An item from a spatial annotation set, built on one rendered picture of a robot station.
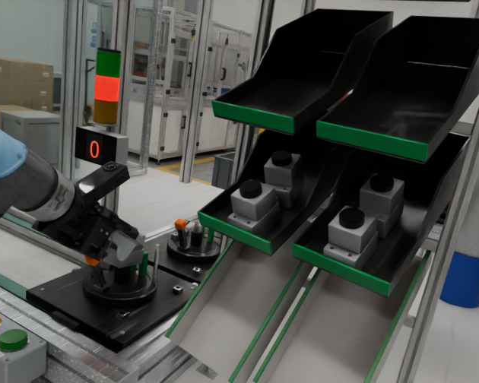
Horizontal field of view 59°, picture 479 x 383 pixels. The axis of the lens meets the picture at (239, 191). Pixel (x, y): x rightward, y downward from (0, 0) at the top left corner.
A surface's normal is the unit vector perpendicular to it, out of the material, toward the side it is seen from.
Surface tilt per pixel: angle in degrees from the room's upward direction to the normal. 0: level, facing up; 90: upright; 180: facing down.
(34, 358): 90
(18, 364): 90
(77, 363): 90
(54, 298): 0
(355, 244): 115
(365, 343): 45
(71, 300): 0
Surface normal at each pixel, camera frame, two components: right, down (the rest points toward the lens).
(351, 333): -0.33, -0.58
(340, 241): -0.63, 0.52
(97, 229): 0.87, 0.25
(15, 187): 0.68, 0.53
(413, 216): -0.13, -0.81
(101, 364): 0.14, -0.95
